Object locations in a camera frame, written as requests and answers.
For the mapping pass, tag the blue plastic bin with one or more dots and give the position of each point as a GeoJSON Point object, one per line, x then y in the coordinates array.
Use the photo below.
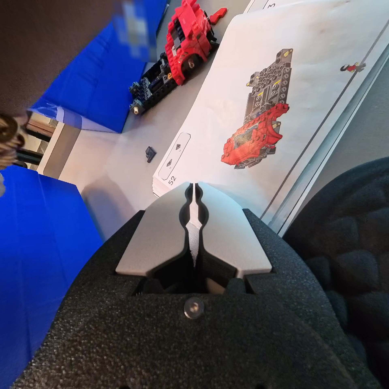
{"type": "Point", "coordinates": [91, 91]}
{"type": "Point", "coordinates": [36, 255]}

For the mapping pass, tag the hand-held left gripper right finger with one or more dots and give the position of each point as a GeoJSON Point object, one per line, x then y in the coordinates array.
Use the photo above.
{"type": "Point", "coordinates": [234, 240]}

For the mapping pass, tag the lego instruction booklet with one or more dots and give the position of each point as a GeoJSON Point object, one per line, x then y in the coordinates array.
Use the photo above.
{"type": "Point", "coordinates": [304, 73]}

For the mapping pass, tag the red and black lego car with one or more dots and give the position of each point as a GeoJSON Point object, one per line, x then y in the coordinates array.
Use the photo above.
{"type": "Point", "coordinates": [185, 36]}

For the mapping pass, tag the small red lego wedge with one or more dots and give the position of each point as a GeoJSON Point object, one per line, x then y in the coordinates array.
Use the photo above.
{"type": "Point", "coordinates": [219, 12]}

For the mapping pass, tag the small dark grey lego wedge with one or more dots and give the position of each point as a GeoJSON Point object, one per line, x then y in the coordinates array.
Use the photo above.
{"type": "Point", "coordinates": [150, 153]}

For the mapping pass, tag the black quilted pad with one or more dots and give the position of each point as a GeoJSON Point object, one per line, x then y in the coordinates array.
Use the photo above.
{"type": "Point", "coordinates": [352, 243]}

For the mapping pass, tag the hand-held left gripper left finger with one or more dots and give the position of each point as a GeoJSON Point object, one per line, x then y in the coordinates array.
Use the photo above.
{"type": "Point", "coordinates": [152, 240]}

